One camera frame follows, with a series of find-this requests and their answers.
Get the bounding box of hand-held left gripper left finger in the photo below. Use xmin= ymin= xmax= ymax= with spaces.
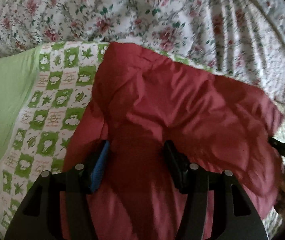
xmin=4 ymin=139 xmax=111 ymax=240

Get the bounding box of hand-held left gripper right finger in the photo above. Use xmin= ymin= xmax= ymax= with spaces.
xmin=163 ymin=139 xmax=268 ymax=240

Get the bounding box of red quilted jacket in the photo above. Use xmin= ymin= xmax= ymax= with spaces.
xmin=60 ymin=42 xmax=284 ymax=240

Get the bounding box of floral quilt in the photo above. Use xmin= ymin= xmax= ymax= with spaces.
xmin=0 ymin=0 xmax=285 ymax=135

